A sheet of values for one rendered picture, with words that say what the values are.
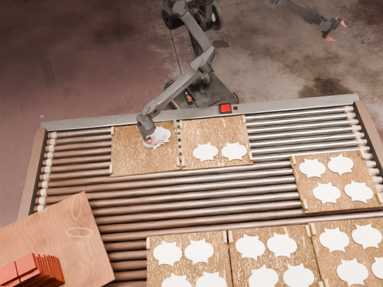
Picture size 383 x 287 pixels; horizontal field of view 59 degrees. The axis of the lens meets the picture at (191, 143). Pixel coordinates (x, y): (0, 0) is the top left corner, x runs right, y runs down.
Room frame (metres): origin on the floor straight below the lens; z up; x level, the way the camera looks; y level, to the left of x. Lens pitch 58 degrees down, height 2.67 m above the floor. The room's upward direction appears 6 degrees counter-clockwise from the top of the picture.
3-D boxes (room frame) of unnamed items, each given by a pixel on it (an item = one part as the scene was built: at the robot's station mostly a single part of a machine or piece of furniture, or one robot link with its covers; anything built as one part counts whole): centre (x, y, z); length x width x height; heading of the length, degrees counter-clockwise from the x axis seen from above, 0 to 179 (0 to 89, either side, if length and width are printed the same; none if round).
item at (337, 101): (1.34, -0.07, 0.89); 2.08 x 0.09 x 0.06; 88
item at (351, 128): (1.12, -0.06, 0.90); 1.95 x 0.05 x 0.05; 88
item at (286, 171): (0.87, -0.06, 0.90); 1.95 x 0.05 x 0.05; 88
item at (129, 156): (1.11, 0.28, 0.93); 0.41 x 0.35 x 0.02; 90
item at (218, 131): (1.09, -0.14, 0.93); 0.41 x 0.35 x 0.02; 88
